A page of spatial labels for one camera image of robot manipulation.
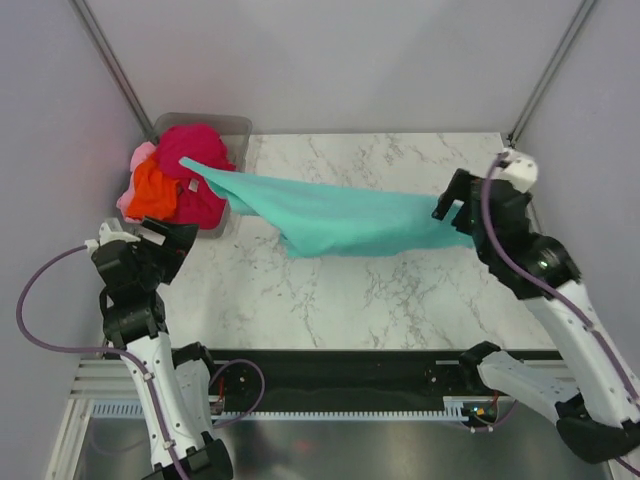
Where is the white slotted cable duct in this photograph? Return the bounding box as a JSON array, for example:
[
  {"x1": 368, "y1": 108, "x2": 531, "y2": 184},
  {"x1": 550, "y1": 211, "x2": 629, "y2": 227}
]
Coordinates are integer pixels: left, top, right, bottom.
[{"x1": 91, "y1": 400, "x2": 469, "y2": 422}]

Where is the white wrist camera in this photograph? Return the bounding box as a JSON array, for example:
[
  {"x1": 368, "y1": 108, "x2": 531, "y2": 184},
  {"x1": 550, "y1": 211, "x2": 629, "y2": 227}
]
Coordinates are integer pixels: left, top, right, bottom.
[
  {"x1": 493, "y1": 148, "x2": 539, "y2": 193},
  {"x1": 84, "y1": 218, "x2": 141, "y2": 254}
]

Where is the right aluminium frame post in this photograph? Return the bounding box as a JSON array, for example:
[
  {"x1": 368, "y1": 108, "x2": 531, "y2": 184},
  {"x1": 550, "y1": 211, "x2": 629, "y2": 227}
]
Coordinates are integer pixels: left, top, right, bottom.
[{"x1": 501, "y1": 0, "x2": 600, "y2": 147}]

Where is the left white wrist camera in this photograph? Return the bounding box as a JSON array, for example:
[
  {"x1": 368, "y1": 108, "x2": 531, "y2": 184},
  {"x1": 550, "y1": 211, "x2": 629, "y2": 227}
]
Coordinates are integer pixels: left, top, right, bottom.
[{"x1": 84, "y1": 218, "x2": 141, "y2": 254}]

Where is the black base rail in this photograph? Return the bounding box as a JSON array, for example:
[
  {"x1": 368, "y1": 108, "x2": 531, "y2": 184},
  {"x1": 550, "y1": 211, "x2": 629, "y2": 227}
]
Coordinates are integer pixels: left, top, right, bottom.
[{"x1": 199, "y1": 349, "x2": 571, "y2": 414}]

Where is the magenta t shirt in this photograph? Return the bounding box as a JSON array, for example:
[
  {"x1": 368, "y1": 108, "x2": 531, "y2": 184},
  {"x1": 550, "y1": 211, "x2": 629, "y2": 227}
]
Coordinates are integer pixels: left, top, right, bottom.
[{"x1": 156, "y1": 123, "x2": 236, "y2": 230}]

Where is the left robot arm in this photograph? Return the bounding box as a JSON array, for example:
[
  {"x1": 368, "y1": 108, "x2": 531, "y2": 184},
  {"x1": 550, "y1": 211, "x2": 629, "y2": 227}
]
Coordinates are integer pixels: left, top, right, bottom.
[{"x1": 87, "y1": 218, "x2": 233, "y2": 479}]

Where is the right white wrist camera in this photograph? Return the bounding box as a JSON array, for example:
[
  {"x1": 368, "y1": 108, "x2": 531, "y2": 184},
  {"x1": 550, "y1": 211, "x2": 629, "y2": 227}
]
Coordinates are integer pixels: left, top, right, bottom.
[{"x1": 493, "y1": 148, "x2": 539, "y2": 193}]

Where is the aluminium frame post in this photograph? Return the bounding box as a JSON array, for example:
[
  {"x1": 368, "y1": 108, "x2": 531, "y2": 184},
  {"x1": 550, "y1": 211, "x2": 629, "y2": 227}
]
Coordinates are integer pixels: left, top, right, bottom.
[
  {"x1": 501, "y1": 0, "x2": 600, "y2": 147},
  {"x1": 68, "y1": 0, "x2": 154, "y2": 139}
]

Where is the light pink t shirt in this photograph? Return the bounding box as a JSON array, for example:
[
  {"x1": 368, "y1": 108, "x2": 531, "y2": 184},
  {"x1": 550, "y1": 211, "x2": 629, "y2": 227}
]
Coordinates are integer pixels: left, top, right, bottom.
[{"x1": 116, "y1": 141, "x2": 156, "y2": 217}]

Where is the teal t shirt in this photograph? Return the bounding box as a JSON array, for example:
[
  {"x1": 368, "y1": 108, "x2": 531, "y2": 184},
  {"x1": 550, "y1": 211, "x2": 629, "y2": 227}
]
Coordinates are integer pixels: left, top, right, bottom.
[{"x1": 202, "y1": 169, "x2": 473, "y2": 258}]

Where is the orange t shirt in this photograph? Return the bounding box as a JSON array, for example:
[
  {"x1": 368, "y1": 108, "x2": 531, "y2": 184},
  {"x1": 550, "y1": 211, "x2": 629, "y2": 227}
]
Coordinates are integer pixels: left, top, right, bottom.
[{"x1": 125, "y1": 153, "x2": 179, "y2": 221}]

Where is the clear plastic bin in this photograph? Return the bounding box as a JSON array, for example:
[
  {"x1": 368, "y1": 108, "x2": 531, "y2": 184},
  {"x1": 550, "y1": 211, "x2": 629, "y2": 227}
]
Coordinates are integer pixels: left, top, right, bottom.
[{"x1": 122, "y1": 113, "x2": 252, "y2": 238}]

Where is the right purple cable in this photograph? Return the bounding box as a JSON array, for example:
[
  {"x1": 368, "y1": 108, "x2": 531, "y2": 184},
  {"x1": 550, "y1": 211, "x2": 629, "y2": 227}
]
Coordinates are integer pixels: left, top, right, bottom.
[{"x1": 449, "y1": 155, "x2": 640, "y2": 476}]

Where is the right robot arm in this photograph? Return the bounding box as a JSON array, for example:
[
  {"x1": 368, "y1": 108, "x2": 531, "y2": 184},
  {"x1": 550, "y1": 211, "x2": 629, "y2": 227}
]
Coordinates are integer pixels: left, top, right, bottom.
[{"x1": 432, "y1": 169, "x2": 639, "y2": 464}]

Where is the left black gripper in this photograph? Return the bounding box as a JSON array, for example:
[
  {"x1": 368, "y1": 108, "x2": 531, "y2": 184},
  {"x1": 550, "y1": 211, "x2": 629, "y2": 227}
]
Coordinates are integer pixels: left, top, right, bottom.
[{"x1": 128, "y1": 217, "x2": 198, "y2": 289}]

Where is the left aluminium frame post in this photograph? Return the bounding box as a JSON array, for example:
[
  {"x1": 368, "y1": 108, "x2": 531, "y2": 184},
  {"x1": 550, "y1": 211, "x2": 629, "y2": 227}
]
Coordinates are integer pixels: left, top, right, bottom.
[{"x1": 68, "y1": 0, "x2": 154, "y2": 139}]

